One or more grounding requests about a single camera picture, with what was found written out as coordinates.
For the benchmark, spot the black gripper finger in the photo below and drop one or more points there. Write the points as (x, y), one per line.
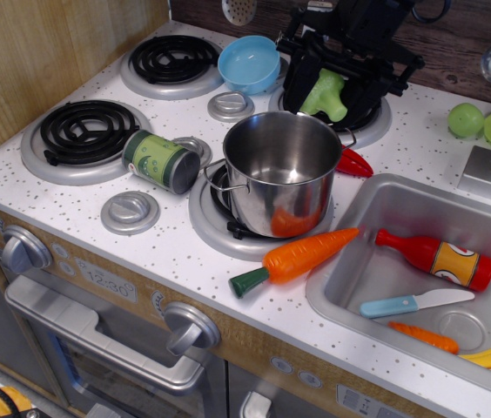
(361, 94)
(302, 76)

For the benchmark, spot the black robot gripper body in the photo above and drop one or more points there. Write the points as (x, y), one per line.
(358, 37)

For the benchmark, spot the light green toy broccoli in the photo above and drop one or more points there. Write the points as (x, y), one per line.
(325, 96)

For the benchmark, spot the stainless steel pot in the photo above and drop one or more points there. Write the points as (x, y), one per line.
(279, 172)

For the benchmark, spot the hanging metal spatula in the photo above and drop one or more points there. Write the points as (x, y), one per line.
(319, 6)

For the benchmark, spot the blue plastic bowl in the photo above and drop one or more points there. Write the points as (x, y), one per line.
(249, 65)

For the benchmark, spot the red toy chili pepper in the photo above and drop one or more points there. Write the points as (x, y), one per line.
(352, 163)

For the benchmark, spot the back grey stovetop knob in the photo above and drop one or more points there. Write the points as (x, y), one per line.
(230, 107)

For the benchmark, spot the grey stovetop knob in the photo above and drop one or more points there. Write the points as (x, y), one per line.
(230, 107)
(130, 213)
(196, 145)

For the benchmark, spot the hanging metal skimmer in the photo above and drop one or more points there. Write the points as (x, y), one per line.
(239, 12)

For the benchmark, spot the green toy apple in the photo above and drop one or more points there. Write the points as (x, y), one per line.
(465, 120)

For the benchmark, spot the back left black burner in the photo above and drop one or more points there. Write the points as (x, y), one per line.
(172, 67)

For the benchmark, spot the middle grey stovetop knob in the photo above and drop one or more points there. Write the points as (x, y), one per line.
(196, 145)

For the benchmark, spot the large orange toy carrot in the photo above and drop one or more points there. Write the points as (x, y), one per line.
(287, 262)

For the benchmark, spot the green toy food can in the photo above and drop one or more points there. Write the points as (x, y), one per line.
(161, 161)

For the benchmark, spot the grey plastic sink basin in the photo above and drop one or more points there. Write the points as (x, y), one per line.
(364, 272)

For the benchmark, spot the red toy ketchup bottle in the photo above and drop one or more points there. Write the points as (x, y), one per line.
(447, 261)

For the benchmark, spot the front grey stovetop knob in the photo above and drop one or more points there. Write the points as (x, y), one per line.
(130, 213)

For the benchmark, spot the front left black burner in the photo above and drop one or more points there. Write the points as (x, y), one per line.
(81, 143)

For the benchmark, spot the small orange carrot piece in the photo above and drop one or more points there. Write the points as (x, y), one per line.
(436, 340)

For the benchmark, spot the right grey oven knob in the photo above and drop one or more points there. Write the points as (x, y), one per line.
(189, 328)

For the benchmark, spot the grey oven knob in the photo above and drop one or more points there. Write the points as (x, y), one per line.
(23, 250)
(189, 328)

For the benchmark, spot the oven clock display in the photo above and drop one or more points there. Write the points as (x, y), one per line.
(108, 281)

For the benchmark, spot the left grey oven knob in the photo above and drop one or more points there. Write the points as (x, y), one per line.
(23, 250)

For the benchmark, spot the yellow object bottom left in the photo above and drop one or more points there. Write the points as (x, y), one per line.
(20, 400)

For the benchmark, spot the blue handled toy knife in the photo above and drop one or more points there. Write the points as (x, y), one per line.
(412, 303)

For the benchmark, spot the grey dishwasher handle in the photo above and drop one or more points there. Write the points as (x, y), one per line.
(255, 405)

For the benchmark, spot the grey oven door handle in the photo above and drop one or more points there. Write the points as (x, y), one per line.
(76, 323)

